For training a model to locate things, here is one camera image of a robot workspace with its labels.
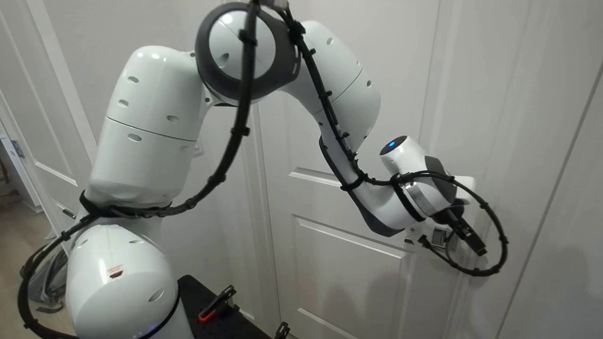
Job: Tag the white closet door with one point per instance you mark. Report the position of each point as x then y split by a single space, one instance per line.
38 95

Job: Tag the black clamp with orange grip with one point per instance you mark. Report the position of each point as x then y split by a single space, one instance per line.
209 314

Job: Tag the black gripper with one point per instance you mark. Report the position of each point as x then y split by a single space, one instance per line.
450 220

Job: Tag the white panel door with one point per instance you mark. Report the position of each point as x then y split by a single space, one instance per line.
339 276

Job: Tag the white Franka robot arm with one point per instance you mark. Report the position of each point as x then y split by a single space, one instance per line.
151 125

